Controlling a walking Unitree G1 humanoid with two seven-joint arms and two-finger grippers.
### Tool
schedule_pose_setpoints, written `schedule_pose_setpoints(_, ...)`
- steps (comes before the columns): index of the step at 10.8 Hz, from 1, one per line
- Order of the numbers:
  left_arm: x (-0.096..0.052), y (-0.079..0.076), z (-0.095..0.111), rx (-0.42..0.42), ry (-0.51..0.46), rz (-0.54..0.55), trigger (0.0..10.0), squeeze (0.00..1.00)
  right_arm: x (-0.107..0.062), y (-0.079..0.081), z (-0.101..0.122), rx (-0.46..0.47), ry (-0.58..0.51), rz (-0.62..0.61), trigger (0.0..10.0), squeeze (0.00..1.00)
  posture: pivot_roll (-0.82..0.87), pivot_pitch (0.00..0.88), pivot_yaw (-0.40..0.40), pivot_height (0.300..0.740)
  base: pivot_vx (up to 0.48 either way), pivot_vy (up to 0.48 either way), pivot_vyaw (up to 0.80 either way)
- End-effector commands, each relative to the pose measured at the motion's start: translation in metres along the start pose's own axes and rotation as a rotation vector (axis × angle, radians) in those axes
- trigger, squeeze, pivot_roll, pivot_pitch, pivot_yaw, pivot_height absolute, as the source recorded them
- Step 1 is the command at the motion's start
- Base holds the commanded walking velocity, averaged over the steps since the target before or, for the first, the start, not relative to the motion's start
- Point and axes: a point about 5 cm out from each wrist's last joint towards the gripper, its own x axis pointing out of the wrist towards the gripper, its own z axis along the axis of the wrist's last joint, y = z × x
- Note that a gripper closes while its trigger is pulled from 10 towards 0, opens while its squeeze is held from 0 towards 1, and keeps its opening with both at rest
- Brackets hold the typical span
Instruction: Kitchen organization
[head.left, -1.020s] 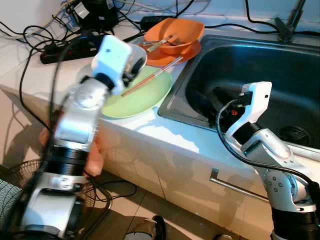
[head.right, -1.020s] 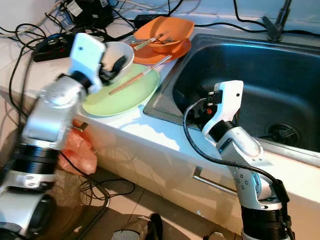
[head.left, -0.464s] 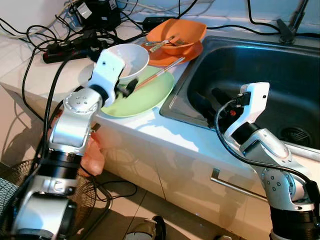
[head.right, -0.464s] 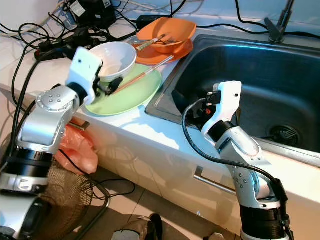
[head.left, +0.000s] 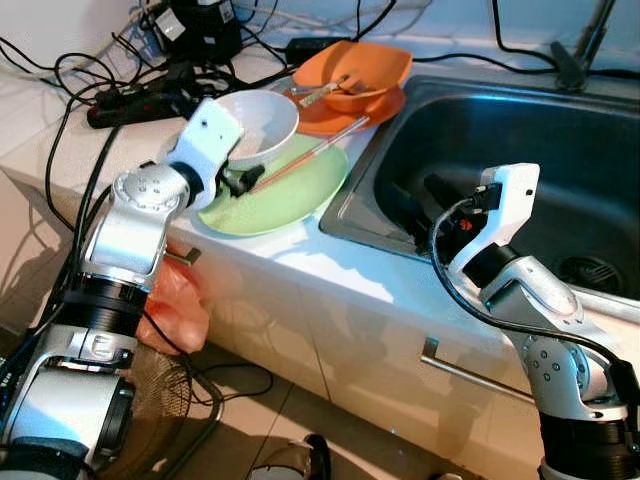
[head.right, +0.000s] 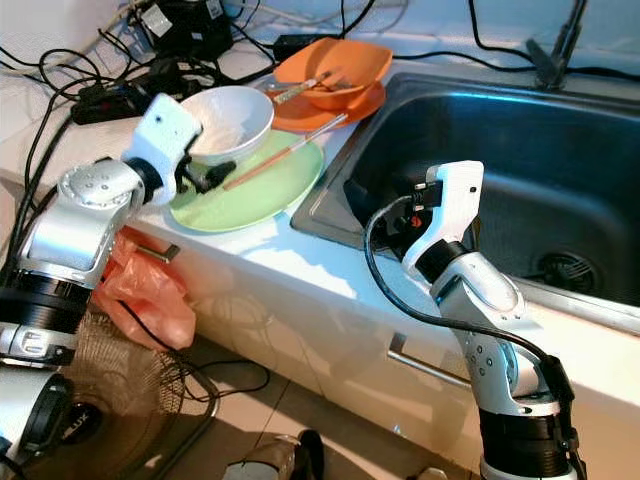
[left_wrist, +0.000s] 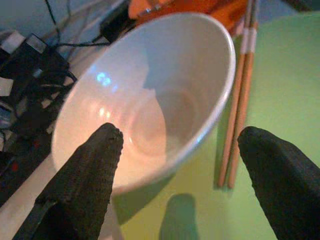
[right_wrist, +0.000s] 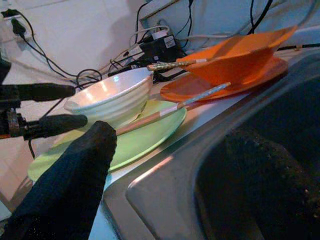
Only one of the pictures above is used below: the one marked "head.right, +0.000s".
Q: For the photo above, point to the orange plate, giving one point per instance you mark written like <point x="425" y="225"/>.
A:
<point x="310" y="120"/>

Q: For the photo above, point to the white ribbed bowl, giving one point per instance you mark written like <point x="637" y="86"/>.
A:
<point x="240" y="120"/>

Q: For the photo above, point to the green plate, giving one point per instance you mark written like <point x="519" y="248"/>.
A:
<point x="260" y="207"/>

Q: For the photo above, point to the orange bowl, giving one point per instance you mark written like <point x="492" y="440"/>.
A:
<point x="360" y="65"/>

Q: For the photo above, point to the black floor fan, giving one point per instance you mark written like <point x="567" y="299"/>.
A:
<point x="120" y="380"/>

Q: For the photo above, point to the red plastic bag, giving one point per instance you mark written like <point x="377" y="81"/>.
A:
<point x="150" y="295"/>

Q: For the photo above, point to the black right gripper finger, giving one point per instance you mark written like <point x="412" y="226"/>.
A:
<point x="370" y="222"/>
<point x="392" y="188"/>

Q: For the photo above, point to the patterned brown chopstick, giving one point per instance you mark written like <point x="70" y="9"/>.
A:
<point x="300" y="88"/>

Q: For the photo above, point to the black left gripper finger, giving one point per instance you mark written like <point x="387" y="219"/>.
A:
<point x="220" y="175"/>

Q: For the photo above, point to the white kitchen cabinet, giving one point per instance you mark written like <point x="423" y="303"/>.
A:
<point x="320" y="340"/>

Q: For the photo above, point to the black power strip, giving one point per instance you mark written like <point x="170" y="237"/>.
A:
<point x="105" y="100"/>

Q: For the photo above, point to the small black power adapter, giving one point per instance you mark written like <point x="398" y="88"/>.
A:
<point x="295" y="43"/>

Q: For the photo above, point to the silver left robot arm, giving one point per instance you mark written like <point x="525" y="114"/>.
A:
<point x="80" y="230"/>

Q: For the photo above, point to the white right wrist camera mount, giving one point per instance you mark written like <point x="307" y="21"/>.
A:
<point x="450" y="210"/>

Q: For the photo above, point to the stainless steel sink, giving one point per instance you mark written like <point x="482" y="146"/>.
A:
<point x="510" y="140"/>

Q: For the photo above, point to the dark metal faucet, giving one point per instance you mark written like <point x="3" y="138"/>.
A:
<point x="552" y="68"/>

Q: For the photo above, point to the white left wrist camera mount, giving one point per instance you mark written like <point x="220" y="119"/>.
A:
<point x="160" y="130"/>

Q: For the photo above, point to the round sink drain strainer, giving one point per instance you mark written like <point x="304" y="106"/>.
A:
<point x="570" y="270"/>

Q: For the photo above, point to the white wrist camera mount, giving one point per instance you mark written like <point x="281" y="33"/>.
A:
<point x="160" y="130"/>
<point x="450" y="210"/>

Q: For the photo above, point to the plain brown chopstick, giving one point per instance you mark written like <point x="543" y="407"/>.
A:
<point x="285" y="151"/>

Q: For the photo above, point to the black charger box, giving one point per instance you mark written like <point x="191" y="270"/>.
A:
<point x="190" y="30"/>

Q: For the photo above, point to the grey robot foot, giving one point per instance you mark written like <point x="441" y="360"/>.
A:
<point x="285" y="460"/>

